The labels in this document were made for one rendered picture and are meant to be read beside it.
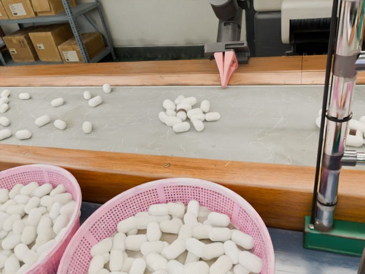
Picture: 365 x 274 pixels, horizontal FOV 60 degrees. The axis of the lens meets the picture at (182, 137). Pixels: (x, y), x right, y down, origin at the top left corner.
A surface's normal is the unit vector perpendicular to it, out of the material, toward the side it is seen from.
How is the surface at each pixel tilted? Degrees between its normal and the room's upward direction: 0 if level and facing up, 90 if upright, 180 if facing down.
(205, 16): 90
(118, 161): 0
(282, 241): 0
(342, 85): 90
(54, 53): 90
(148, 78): 45
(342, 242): 90
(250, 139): 0
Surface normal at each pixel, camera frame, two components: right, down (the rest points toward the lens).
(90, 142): -0.16, -0.81
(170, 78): -0.32, -0.15
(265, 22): -0.36, 0.58
